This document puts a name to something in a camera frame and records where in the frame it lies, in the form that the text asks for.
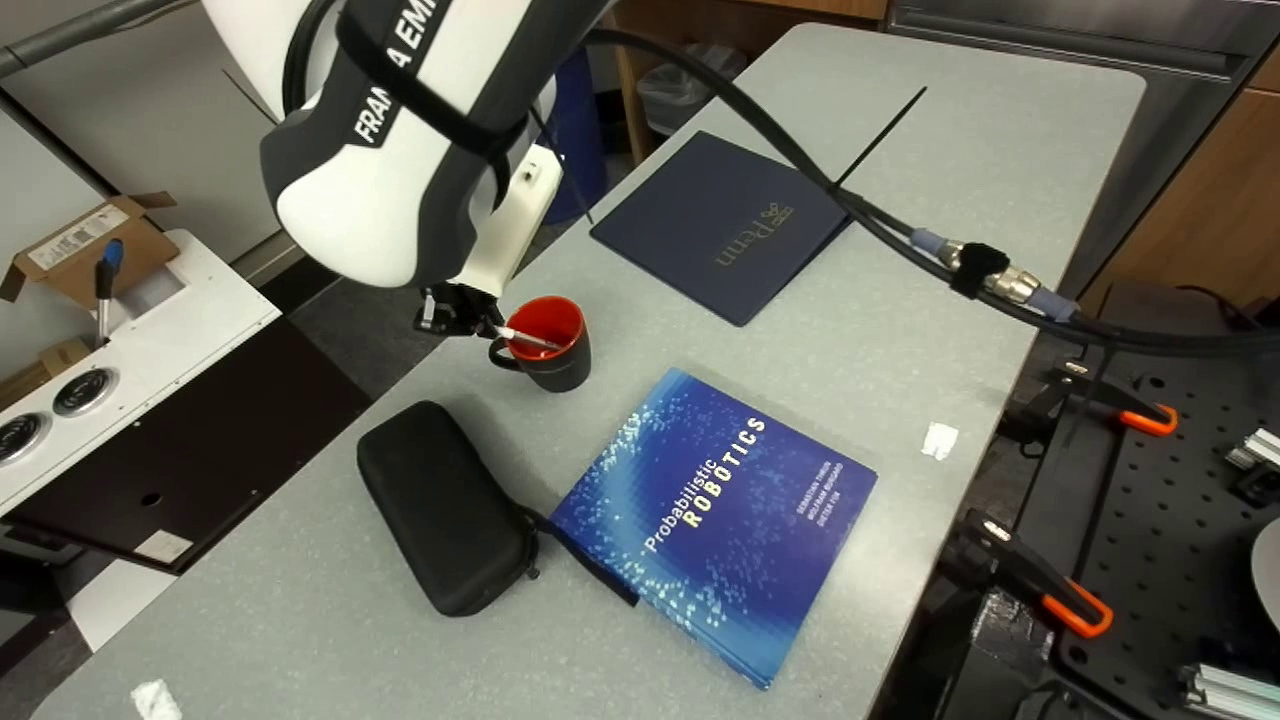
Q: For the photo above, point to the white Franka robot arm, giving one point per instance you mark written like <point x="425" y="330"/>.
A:
<point x="402" y="133"/>

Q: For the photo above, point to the grey bin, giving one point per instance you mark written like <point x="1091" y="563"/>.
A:
<point x="680" y="88"/>

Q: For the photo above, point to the navy Penn folder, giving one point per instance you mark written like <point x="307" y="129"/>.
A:
<point x="725" y="225"/>

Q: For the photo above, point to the blue Probabilistic Robotics book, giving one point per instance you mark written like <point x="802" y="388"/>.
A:
<point x="720" y="520"/>

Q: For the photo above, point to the open cardboard box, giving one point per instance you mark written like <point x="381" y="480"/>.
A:
<point x="84" y="244"/>

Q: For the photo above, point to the black zippered case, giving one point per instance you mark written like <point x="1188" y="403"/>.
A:
<point x="446" y="504"/>

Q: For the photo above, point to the small white tape piece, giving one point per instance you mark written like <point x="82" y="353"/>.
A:
<point x="153" y="696"/>
<point x="941" y="442"/>

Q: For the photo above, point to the white cabinet with holes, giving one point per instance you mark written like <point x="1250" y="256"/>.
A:
<point x="120" y="362"/>

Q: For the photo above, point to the white round disc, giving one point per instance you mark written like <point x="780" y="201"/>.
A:
<point x="1271" y="574"/>

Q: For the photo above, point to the blue padded chair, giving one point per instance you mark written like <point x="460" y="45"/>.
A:
<point x="577" y="133"/>

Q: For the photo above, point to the black mug red inside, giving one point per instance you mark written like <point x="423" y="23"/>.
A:
<point x="551" y="346"/>

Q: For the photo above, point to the silver aluminium extrusion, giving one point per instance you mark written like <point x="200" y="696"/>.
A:
<point x="1255" y="450"/>
<point x="1233" y="688"/>

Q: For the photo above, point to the brown wooden cabinet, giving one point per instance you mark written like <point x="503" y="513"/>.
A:
<point x="1203" y="201"/>

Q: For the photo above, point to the black perforated breadboard table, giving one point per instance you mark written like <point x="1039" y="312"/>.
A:
<point x="1184" y="563"/>

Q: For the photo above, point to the white pen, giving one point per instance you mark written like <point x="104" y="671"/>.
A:
<point x="535" y="341"/>

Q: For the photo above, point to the black low platform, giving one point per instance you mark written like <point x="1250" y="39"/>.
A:
<point x="187" y="444"/>

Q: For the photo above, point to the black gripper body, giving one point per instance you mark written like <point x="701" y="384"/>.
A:
<point x="446" y="311"/>

